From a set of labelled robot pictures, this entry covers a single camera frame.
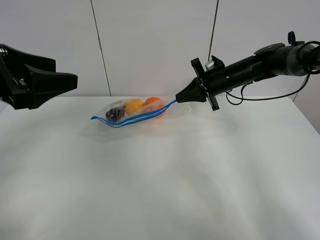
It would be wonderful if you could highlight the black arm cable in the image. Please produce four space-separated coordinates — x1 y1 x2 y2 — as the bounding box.
224 41 320 105

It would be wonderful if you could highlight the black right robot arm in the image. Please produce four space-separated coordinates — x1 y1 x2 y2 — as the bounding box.
175 31 320 111

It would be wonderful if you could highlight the clear zip bag blue seal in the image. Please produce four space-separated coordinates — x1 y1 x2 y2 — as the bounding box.
90 96 193 129

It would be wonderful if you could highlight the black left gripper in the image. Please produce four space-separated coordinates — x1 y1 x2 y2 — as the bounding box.
0 43 78 110

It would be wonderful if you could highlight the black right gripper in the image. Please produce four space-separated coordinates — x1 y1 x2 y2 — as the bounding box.
175 56 263 111

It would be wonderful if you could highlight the orange fruit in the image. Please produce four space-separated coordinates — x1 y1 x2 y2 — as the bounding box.
142 96 166 113

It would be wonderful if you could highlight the yellow pear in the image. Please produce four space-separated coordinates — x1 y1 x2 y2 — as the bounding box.
123 99 144 116

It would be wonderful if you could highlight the purple eggplant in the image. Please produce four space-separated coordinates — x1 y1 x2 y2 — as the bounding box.
105 107 126 122

